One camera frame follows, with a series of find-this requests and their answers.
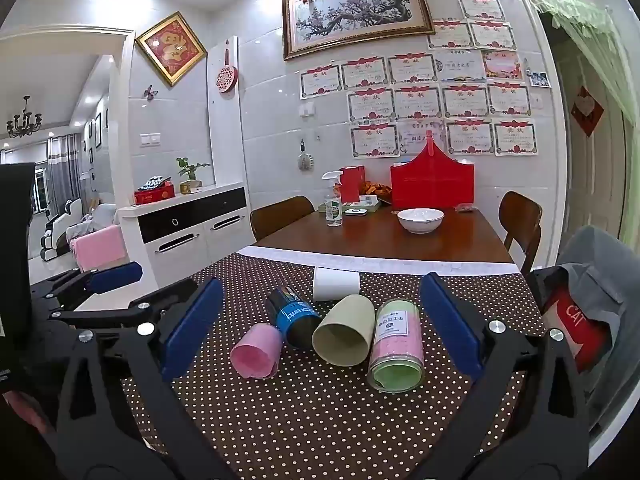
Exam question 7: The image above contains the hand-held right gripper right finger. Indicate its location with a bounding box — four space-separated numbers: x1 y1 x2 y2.
419 273 590 480

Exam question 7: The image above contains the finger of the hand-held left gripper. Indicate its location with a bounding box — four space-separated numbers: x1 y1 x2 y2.
30 261 145 312
47 280 201 330

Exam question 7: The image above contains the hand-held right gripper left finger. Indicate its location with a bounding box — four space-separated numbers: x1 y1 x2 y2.
54 277 225 480

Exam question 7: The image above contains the beige cup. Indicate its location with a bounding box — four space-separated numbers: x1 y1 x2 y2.
311 294 376 367

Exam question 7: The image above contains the clear cup with pink label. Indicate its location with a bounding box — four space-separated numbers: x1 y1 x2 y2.
366 298 426 394

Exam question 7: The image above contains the black cup with blue label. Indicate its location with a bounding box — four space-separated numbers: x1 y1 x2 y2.
264 286 324 350

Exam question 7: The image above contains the white cup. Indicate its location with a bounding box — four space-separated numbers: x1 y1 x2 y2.
312 266 361 303

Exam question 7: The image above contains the pink cloth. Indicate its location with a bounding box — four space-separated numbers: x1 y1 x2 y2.
69 224 124 274

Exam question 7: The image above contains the white massage chair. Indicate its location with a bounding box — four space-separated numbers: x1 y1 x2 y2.
39 198 84 262

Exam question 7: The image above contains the grey window curtain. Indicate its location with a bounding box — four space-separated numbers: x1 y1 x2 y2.
45 135 84 212

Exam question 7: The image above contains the white sideboard cabinet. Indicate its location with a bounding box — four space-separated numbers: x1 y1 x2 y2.
117 182 251 292

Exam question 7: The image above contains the red tin box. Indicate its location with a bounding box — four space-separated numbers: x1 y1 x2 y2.
133 176 175 206

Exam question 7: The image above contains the white bowl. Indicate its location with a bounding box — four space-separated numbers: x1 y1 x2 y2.
397 208 445 234

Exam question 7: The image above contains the black chandelier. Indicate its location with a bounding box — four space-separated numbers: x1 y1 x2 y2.
5 93 44 140

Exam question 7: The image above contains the red and white bag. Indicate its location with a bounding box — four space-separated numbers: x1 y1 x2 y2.
542 285 614 374

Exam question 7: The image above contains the wooden chair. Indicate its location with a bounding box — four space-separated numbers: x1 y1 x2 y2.
249 195 316 244
498 190 544 274

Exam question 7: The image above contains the potted green plant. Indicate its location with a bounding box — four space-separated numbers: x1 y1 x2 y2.
175 156 212 195

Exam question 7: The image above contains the large red gift bag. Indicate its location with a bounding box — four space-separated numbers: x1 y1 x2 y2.
390 136 475 211

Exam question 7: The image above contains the brown polka dot tablecloth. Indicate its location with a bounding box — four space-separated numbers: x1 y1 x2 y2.
120 252 549 480

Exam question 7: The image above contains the green and white box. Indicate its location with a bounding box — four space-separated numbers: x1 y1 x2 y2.
320 197 382 219

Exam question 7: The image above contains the grey cloth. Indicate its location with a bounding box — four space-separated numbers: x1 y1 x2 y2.
529 225 640 453

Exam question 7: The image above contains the clear spray bottle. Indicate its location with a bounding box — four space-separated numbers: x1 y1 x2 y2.
321 170 346 228

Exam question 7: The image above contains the small red gift bag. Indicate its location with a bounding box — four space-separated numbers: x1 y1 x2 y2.
339 165 366 204

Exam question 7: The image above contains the white door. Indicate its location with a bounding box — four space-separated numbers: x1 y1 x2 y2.
549 42 632 242

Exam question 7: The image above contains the red gold framed picture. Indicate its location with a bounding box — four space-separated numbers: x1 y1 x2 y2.
134 11 209 87

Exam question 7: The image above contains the red diamond door decoration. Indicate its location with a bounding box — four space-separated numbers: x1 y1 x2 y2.
571 85 605 137

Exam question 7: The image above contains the green lace curtain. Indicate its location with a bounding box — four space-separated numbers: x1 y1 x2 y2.
524 0 640 241

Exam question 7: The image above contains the framed blossom painting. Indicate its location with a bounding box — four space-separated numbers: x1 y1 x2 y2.
281 0 436 61

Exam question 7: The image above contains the grey wall hook ornament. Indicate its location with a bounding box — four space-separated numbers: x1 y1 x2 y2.
295 138 314 171

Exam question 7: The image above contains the red round wall ornament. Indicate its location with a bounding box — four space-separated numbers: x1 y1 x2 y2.
215 39 239 100

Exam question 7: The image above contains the wall of award certificates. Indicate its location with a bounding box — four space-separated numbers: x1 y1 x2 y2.
299 0 540 159

